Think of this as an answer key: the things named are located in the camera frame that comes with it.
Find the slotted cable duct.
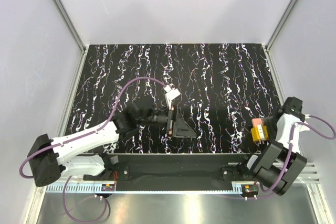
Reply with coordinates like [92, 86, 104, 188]
[46, 183, 116, 194]

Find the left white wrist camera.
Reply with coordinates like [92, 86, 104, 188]
[164, 86, 181, 108]

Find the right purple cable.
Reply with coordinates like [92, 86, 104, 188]
[258, 115, 336, 196]

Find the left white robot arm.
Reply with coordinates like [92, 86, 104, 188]
[27, 103, 197, 187]

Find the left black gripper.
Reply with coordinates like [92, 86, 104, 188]
[139, 105, 196, 138]

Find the yellow socket cube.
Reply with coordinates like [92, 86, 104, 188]
[250, 125, 269, 142]

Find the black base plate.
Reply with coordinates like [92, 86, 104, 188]
[83, 154, 246, 192]

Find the pink plug adapter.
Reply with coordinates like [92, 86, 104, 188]
[252, 118, 263, 128]

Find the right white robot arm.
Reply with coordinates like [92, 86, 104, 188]
[220, 97, 307, 196]

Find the left aluminium frame post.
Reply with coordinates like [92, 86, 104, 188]
[39, 0, 89, 53]

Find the aluminium frame post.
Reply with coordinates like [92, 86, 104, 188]
[39, 0, 89, 53]
[265, 0, 316, 51]

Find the right aluminium frame post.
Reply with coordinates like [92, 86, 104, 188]
[265, 0, 316, 51]

